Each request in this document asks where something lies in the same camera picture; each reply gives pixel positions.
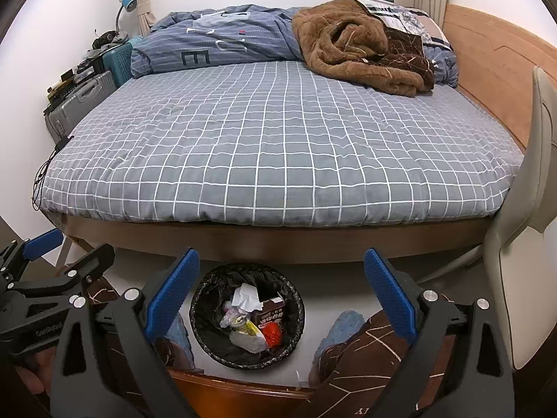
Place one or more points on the clear plastic wrapper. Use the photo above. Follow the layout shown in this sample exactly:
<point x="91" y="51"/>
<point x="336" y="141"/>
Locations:
<point x="228" y="318"/>

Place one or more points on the white metal leg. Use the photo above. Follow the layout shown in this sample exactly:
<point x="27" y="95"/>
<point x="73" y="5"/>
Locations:
<point x="63" y="252"/>

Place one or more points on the trash bin with black liner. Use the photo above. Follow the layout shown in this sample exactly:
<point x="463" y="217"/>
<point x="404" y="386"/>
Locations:
<point x="206" y="309"/>

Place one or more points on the grey checked bed sheet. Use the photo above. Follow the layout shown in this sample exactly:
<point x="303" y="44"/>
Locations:
<point x="278" y="148"/>

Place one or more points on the black gadget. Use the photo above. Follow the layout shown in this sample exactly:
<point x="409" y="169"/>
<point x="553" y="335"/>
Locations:
<point x="108" y="39"/>

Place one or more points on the person's left leg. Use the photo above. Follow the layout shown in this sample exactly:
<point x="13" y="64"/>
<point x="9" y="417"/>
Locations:
<point x="102" y="294"/>

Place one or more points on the person's right leg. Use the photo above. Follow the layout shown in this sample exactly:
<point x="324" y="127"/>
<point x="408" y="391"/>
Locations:
<point x="361" y="357"/>

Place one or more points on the blue fuzzy slipper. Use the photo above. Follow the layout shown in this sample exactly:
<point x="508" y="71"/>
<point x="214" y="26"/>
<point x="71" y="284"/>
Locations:
<point x="180" y="335"/>
<point x="346" y="326"/>

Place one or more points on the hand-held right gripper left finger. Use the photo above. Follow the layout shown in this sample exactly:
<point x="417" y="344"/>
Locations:
<point x="172" y="296"/>

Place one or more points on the red plastic bag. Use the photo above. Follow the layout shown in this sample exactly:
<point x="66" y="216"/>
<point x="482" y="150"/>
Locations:
<point x="272" y="335"/>

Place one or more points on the blue desk lamp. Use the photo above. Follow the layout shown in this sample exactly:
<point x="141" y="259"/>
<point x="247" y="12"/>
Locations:
<point x="127" y="3"/>

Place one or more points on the wooden bed frame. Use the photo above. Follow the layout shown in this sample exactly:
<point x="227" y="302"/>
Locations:
<point x="278" y="241"/>

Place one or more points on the grey ribbed suitcase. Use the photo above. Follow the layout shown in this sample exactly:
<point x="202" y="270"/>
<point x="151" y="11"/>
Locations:
<point x="82" y="96"/>

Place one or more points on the wooden headboard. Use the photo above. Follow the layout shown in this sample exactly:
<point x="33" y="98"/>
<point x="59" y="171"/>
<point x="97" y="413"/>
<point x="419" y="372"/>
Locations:
<point x="491" y="52"/>

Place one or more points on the brown drink carton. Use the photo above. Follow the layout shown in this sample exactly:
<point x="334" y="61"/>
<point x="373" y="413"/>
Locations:
<point x="272" y="311"/>

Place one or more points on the beige chair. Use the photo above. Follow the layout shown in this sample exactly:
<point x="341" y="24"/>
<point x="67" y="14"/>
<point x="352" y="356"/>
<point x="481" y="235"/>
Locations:
<point x="522" y="270"/>

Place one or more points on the teal suitcase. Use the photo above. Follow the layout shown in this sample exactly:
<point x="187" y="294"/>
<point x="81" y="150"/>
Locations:
<point x="119" y="63"/>

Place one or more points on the brown fleece blanket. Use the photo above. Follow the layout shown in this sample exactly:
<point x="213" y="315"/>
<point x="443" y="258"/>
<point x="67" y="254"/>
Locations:
<point x="343" y="48"/>

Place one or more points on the patterned grey pillow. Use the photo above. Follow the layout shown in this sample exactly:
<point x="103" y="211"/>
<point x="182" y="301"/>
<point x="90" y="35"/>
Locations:
<point x="404" y="15"/>

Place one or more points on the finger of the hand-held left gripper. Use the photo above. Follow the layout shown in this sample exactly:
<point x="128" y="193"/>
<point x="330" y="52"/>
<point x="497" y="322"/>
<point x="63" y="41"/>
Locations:
<point x="43" y="244"/>
<point x="87" y="265"/>

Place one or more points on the person's leg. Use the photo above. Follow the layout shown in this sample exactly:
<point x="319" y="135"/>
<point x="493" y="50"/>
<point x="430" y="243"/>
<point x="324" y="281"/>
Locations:
<point x="102" y="294"/>
<point x="361" y="357"/>

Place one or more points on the blue striped duvet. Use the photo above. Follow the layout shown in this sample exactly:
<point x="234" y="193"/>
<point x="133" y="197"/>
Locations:
<point x="226" y="39"/>

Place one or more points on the white tissue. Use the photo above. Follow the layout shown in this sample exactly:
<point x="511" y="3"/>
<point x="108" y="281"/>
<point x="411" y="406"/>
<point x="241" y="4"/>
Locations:
<point x="246" y="296"/>

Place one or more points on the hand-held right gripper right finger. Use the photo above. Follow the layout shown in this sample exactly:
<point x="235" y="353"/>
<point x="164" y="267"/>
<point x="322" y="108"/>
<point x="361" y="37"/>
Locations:
<point x="391" y="296"/>

